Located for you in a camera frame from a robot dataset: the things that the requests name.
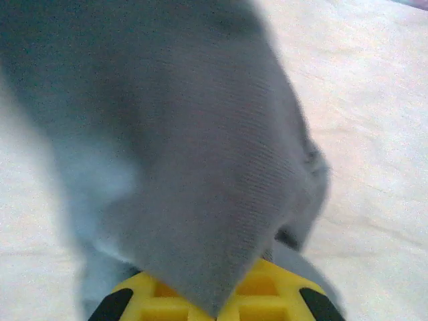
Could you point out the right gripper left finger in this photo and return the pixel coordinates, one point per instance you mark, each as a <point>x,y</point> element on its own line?
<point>167,301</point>

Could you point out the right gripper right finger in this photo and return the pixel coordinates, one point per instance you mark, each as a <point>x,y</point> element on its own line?
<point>267,297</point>

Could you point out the grey t-shirt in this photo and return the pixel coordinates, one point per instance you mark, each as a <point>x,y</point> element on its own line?
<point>184,133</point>

